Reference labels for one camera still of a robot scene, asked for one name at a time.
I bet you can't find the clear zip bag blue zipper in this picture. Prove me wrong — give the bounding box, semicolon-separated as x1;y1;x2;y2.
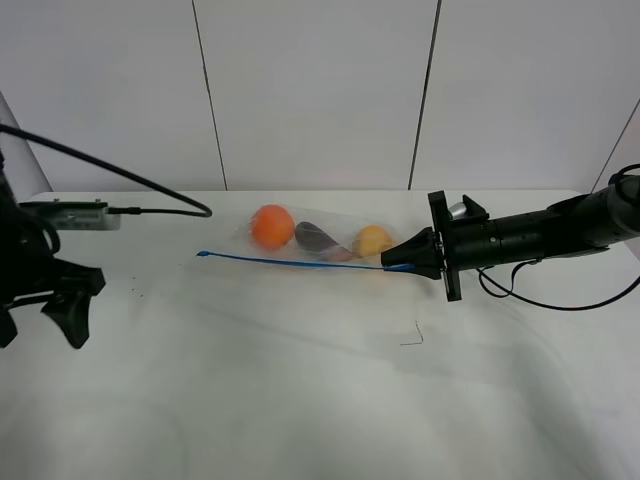
195;204;416;275

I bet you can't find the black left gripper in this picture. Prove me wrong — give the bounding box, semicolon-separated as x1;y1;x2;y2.
0;156;106;349

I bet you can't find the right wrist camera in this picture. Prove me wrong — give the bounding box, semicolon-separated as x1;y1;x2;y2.
448;194;489;221

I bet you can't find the purple eggplant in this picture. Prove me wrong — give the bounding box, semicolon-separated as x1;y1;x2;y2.
295;221;355;262

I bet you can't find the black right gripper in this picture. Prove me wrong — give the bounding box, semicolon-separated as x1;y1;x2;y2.
380;191;495;302

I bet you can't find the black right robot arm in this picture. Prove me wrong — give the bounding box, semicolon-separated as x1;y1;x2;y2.
381;164;639;302

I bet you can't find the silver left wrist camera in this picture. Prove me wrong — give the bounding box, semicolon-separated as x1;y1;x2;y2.
19;199;121;231

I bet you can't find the yellow orange fruit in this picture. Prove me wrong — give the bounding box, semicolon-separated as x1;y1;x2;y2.
352;225;394;258

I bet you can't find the black left camera cable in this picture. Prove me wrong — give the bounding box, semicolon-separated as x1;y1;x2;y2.
0;122;214;219

